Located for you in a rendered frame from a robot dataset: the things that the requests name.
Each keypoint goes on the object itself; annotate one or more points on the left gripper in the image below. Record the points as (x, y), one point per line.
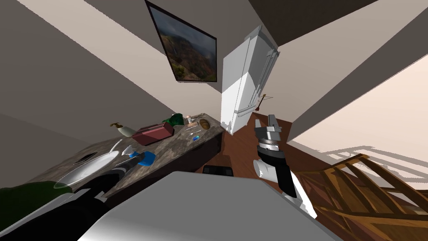
(132, 161)

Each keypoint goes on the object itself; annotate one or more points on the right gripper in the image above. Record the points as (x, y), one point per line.
(269, 134)

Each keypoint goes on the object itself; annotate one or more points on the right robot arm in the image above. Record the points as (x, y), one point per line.
(284, 174)

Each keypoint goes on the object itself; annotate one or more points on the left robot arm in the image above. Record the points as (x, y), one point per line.
(50, 217)

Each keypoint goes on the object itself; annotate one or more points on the pale wedge-shaped object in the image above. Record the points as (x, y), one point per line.
(127, 150)

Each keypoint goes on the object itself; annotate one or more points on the white soap dispenser bottle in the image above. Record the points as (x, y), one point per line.
(126, 131)

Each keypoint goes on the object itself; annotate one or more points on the red box-shaped toaster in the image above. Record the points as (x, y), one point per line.
(153, 133)

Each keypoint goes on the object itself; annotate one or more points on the white refrigerator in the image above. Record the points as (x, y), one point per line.
(240, 93)

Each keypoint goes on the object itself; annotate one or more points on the white plate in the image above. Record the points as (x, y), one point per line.
(90, 167)

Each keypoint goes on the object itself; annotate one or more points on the black flat object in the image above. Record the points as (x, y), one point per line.
(85, 158)

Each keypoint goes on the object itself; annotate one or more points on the brown bread loaf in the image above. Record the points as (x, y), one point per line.
(204, 124)

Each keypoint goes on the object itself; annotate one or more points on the green crumpled object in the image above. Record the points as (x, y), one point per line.
(176, 119)

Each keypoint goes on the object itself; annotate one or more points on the small white shaker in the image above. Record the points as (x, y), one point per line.
(189, 119)

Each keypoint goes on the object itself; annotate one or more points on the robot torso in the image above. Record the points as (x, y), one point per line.
(207, 211)

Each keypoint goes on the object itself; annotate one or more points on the framed landscape picture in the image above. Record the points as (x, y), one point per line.
(187, 47)

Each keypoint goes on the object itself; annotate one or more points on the wooden chair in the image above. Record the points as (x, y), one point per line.
(351, 201)

